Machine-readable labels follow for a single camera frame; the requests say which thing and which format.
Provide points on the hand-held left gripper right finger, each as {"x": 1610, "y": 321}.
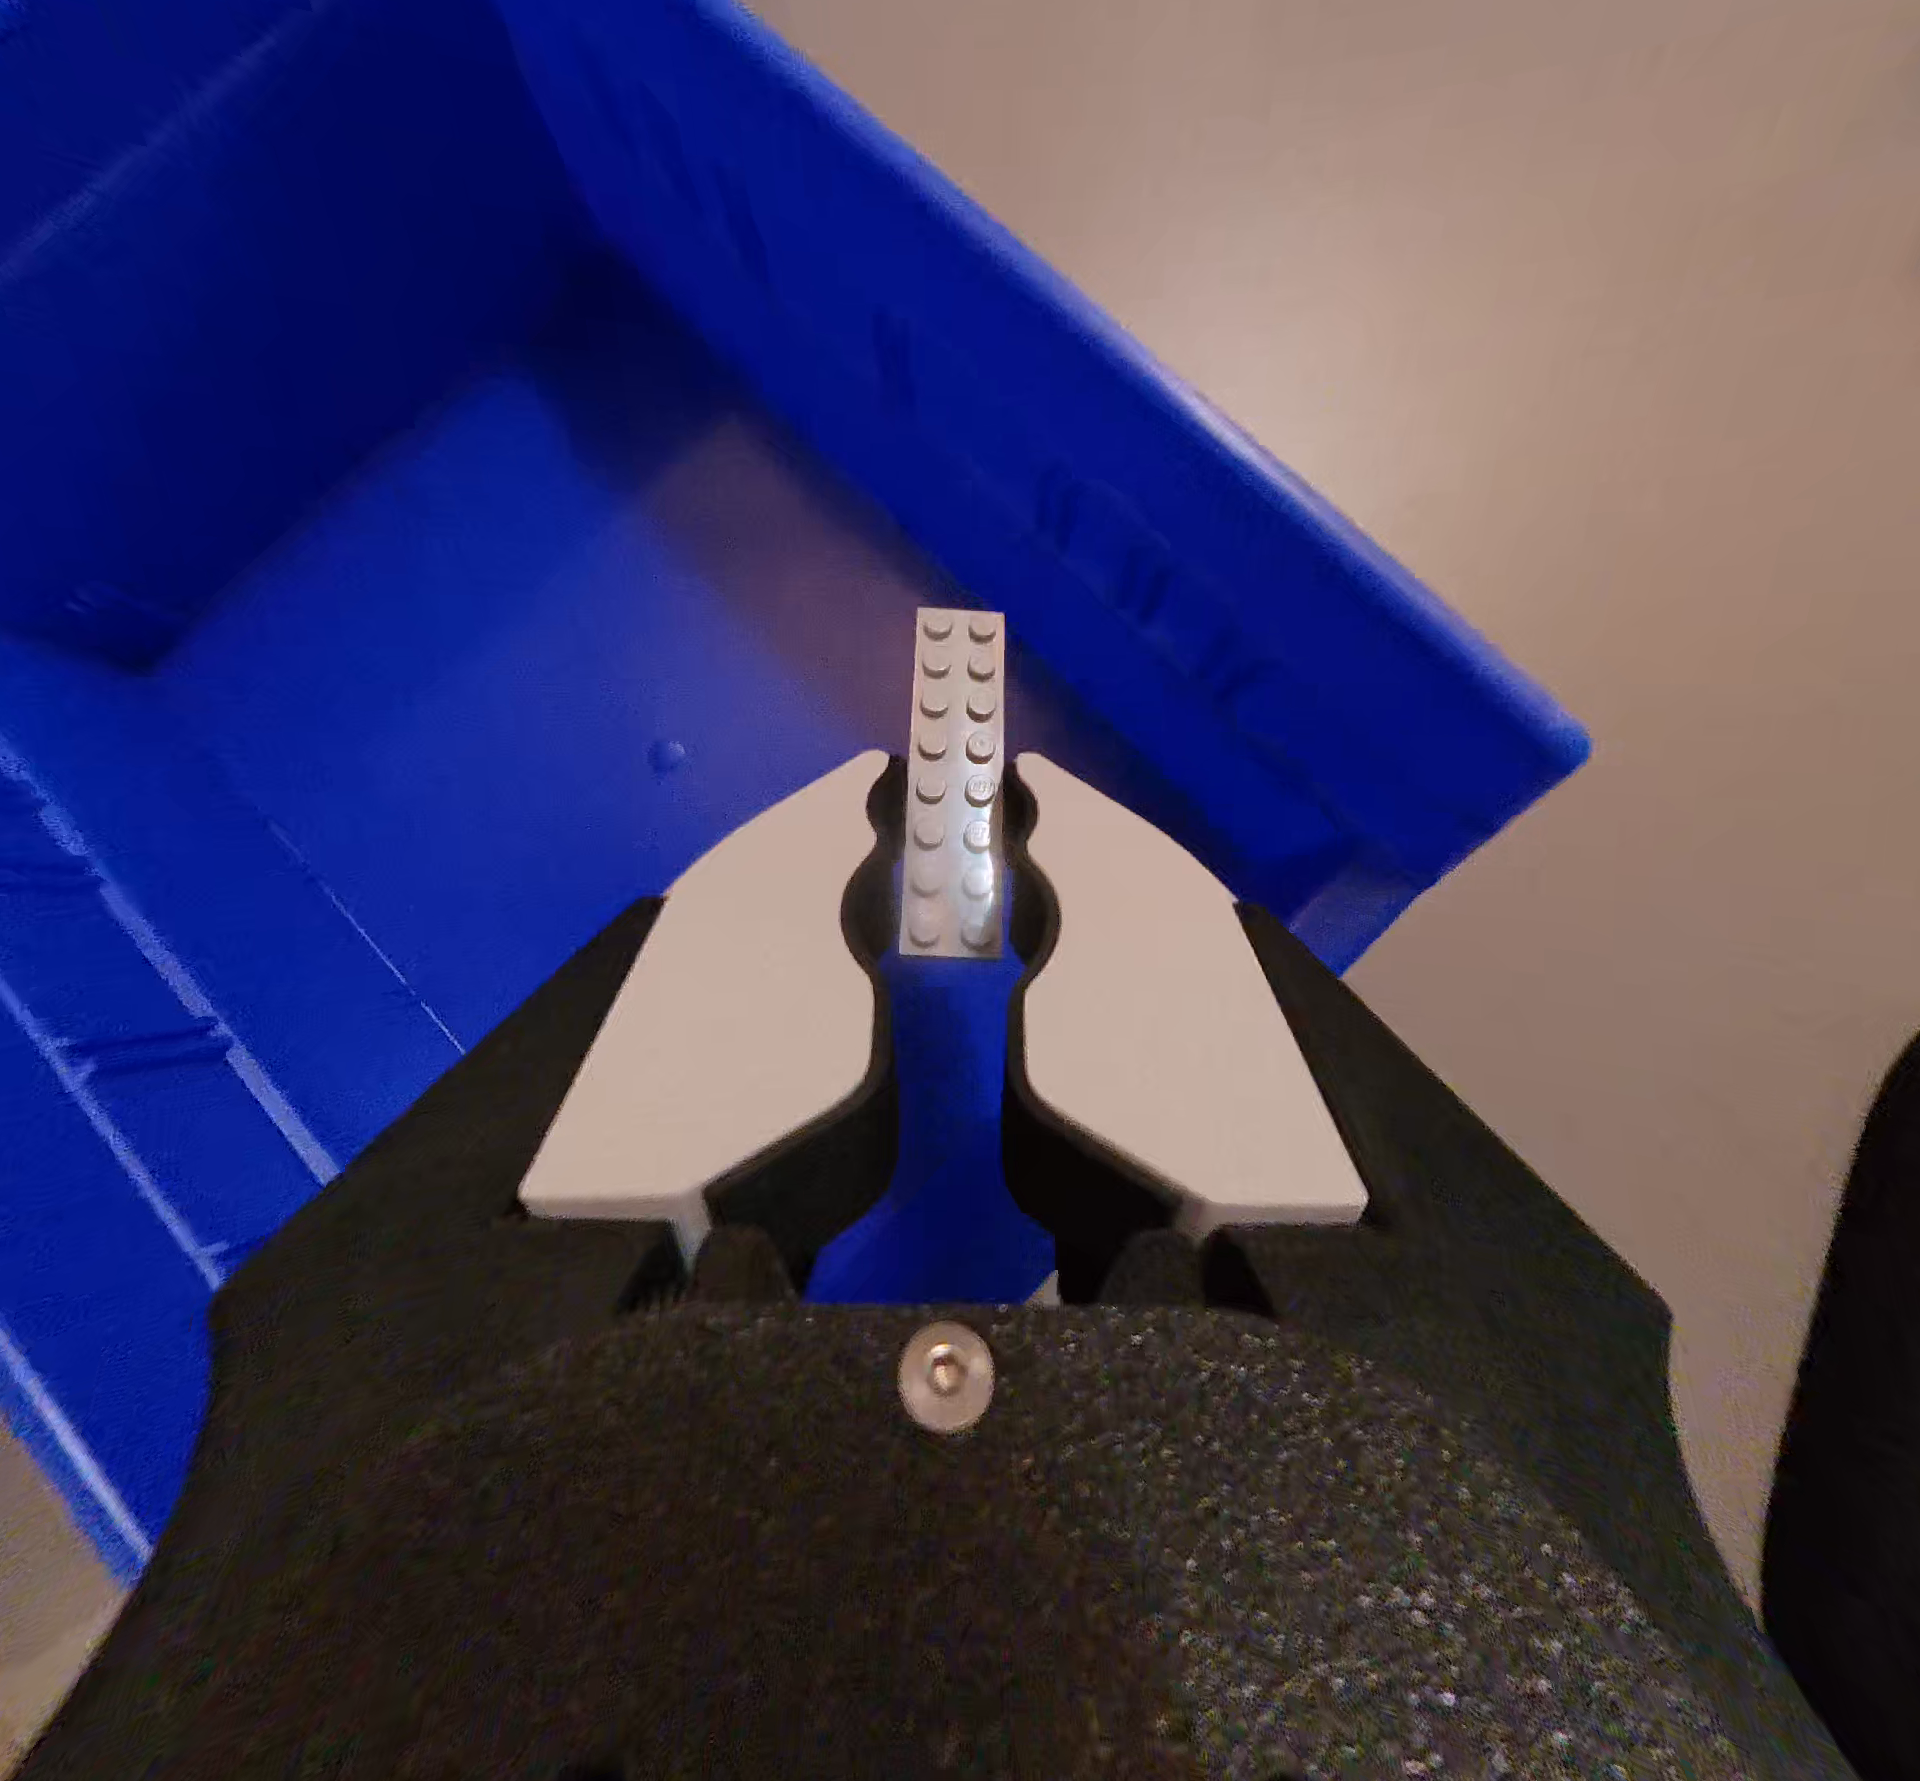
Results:
{"x": 1169, "y": 1047}

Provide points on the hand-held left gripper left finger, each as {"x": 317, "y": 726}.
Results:
{"x": 706, "y": 1031}

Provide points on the light grey long lego plate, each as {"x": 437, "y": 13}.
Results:
{"x": 952, "y": 762}

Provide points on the blue plastic storage bin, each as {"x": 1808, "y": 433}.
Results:
{"x": 375, "y": 612}

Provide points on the black office chair seat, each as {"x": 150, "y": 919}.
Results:
{"x": 1844, "y": 1436}

